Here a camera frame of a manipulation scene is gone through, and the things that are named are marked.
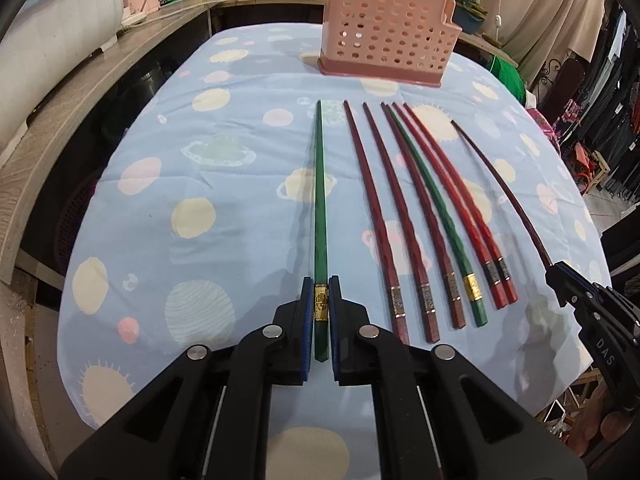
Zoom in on bright red chopstick left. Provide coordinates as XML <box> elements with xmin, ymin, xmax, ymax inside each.
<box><xmin>391</xmin><ymin>102</ymin><xmax>509</xmax><ymax>311</ymax></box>

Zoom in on dark red chopstick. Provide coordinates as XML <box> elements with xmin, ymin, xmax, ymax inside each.
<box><xmin>362</xmin><ymin>103</ymin><xmax>440</xmax><ymax>344</ymax></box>
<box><xmin>381</xmin><ymin>103</ymin><xmax>466</xmax><ymax>330</ymax></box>
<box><xmin>343</xmin><ymin>100</ymin><xmax>410</xmax><ymax>344</ymax></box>

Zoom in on pink perforated utensil holder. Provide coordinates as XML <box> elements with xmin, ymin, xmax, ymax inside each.
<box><xmin>318</xmin><ymin>0</ymin><xmax>461</xmax><ymax>88</ymax></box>

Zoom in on blue planet pattern tablecloth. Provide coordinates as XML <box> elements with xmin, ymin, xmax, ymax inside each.
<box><xmin>56</xmin><ymin>22</ymin><xmax>612</xmax><ymax>480</ymax></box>

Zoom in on white plastic storage bin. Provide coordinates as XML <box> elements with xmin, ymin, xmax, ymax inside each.
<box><xmin>0</xmin><ymin>0</ymin><xmax>124</xmax><ymax>148</ymax></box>

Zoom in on dark blue vegetable basin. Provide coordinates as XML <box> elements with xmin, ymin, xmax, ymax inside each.
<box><xmin>454</xmin><ymin>0</ymin><xmax>487</xmax><ymax>35</ymax></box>

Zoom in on beige hanging curtain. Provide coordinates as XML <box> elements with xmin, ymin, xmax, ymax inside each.
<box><xmin>477</xmin><ymin>0</ymin><xmax>605</xmax><ymax>84</ymax></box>

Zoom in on dark maroon chopstick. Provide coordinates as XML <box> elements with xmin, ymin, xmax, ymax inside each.
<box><xmin>450</xmin><ymin>119</ymin><xmax>553</xmax><ymax>271</ymax></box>

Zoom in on pink floral cloth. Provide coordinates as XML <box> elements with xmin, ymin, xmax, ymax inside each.
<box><xmin>526</xmin><ymin>107</ymin><xmax>561</xmax><ymax>154</ymax></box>

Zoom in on green chopstick gold band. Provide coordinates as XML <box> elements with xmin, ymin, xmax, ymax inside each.
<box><xmin>384</xmin><ymin>104</ymin><xmax>488</xmax><ymax>327</ymax></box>

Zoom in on wooden kitchen counter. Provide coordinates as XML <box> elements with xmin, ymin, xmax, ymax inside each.
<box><xmin>0</xmin><ymin>0</ymin><xmax>507</xmax><ymax>286</ymax></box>

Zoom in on green plastic bag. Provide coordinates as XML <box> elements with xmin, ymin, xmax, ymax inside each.
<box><xmin>488</xmin><ymin>55</ymin><xmax>526</xmax><ymax>105</ymax></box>

